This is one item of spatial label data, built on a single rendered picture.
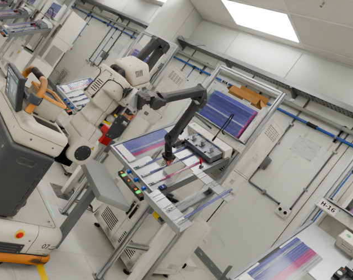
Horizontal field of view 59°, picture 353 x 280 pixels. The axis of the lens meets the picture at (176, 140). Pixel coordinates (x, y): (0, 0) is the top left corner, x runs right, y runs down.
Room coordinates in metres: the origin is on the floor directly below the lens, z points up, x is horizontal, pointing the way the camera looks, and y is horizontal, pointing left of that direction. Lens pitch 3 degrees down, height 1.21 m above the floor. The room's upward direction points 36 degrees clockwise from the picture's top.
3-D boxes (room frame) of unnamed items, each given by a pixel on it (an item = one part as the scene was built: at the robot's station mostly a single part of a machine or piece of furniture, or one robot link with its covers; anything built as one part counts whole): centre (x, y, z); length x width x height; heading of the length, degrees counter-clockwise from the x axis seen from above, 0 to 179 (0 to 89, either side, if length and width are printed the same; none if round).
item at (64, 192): (2.96, 0.58, 0.39); 0.24 x 0.24 x 0.78; 48
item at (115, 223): (2.82, -0.27, 0.31); 0.70 x 0.65 x 0.62; 48
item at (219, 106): (2.69, -0.23, 1.52); 0.51 x 0.13 x 0.27; 48
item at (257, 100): (2.98, -0.35, 1.82); 0.68 x 0.30 x 0.20; 48
